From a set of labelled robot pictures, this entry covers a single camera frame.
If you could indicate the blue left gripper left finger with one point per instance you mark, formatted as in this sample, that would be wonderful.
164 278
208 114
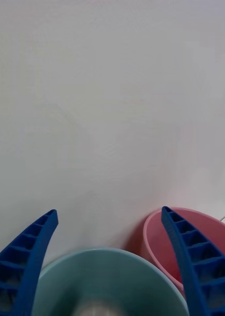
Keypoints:
25 261

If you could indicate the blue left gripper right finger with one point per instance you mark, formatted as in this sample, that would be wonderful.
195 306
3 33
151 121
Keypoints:
203 276

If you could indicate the pink plastic bin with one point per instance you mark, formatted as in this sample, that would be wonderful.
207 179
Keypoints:
159 242

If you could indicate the pale blue plastic bin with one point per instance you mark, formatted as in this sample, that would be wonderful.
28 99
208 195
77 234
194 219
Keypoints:
109 274

